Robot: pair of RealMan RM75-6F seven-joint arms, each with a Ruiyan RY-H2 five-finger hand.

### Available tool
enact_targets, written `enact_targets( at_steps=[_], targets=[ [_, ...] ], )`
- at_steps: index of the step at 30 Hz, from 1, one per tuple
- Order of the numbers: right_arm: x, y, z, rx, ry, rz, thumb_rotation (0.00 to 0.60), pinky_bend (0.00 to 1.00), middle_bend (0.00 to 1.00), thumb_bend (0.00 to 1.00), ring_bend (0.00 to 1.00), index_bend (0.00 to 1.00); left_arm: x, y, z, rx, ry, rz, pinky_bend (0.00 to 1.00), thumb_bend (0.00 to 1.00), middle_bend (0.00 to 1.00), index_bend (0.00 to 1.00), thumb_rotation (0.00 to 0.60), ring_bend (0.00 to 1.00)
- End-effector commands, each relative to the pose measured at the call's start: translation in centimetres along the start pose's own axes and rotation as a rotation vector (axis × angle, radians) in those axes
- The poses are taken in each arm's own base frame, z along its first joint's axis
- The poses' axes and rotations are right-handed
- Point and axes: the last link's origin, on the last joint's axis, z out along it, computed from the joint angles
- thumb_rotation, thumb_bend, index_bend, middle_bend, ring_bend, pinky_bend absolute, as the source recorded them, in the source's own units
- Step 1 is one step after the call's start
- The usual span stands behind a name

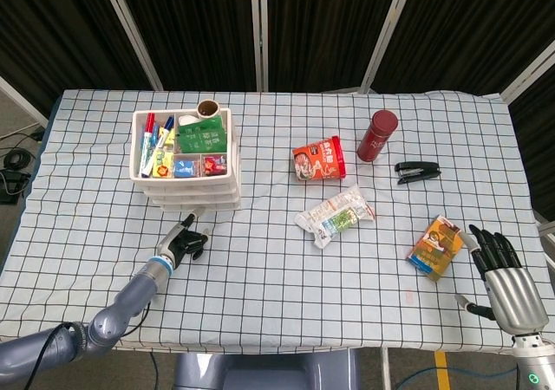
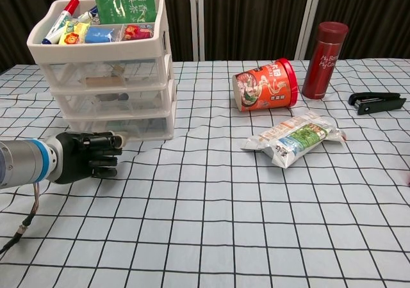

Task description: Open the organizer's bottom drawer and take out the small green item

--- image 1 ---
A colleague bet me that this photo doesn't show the blue-capped whiteboard marker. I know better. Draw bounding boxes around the blue-capped whiteboard marker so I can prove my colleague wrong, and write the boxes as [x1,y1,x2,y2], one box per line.
[147,115,176,177]

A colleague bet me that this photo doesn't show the brown cardboard tape roll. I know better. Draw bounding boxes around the brown cardboard tape roll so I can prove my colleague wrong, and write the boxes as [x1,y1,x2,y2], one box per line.
[196,99,222,123]

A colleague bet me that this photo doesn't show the red-capped whiteboard marker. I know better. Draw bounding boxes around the red-capped whiteboard marker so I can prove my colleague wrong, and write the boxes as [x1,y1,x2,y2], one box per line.
[138,112,157,179]

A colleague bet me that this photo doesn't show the black power adapter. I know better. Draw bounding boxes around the black power adapter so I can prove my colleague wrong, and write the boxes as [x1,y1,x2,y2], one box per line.
[0,168,31,205]

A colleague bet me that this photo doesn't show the coiled black floor cable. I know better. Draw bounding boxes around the coiled black floor cable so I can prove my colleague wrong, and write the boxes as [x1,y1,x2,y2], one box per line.
[2,146,36,171]

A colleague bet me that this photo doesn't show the white snack packet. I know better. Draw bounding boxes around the white snack packet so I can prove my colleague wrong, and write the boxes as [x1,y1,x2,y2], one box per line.
[294,185,376,250]

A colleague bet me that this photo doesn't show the orange instant noodle cup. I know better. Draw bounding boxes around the orange instant noodle cup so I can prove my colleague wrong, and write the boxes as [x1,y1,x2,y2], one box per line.
[291,135,348,184]

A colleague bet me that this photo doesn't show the light blue checked tablecloth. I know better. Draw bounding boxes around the light blue checked tablecloth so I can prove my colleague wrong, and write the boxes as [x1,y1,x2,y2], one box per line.
[0,88,555,357]

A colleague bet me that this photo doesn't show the small blue box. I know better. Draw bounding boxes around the small blue box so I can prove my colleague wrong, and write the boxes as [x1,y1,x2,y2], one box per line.
[173,156,197,179]

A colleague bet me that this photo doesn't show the green tea packet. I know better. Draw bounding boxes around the green tea packet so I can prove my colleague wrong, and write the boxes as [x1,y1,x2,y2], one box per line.
[188,119,223,133]
[177,128,229,154]

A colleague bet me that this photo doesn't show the black stapler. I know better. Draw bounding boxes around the black stapler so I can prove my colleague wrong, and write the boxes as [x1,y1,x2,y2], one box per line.
[394,160,442,186]

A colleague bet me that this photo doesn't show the dark red thermos bottle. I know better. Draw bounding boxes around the dark red thermos bottle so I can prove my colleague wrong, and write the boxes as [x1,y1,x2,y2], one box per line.
[356,109,399,164]

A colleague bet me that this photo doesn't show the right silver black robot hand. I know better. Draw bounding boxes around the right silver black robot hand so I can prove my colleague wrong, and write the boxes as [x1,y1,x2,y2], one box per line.
[454,224,550,335]

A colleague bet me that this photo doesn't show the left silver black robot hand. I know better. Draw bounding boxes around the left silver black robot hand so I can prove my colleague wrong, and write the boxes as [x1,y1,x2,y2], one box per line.
[155,207,212,270]

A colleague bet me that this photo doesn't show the white drawer organizer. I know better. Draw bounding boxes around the white drawer organizer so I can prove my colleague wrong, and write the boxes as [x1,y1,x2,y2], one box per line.
[129,107,243,212]

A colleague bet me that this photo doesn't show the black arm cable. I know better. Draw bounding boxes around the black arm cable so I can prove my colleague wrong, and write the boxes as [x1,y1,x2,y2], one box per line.
[24,320,75,390]

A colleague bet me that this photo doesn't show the white table leg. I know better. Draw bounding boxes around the white table leg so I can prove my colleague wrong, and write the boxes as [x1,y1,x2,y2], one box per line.
[380,347,392,390]

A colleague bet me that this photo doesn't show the blue floor cable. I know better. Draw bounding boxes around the blue floor cable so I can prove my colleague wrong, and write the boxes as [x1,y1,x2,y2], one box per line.
[392,357,521,390]

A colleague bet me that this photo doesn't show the orange snack carton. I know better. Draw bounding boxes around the orange snack carton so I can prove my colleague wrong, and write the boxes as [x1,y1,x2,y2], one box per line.
[406,214,466,283]

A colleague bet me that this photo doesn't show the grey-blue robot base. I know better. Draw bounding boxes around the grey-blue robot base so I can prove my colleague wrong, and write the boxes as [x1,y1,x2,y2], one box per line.
[173,348,361,390]

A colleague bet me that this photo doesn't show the small red lion packet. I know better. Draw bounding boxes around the small red lion packet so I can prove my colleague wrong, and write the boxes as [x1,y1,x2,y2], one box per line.
[202,155,228,176]

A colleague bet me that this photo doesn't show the yellow lion print packet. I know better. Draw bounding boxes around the yellow lion print packet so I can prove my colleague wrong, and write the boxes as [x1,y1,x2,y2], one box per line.
[152,146,175,179]

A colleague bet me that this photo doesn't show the black folding screen white frame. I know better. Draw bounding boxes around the black folding screen white frame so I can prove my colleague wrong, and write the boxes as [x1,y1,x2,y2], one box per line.
[0,0,555,226]

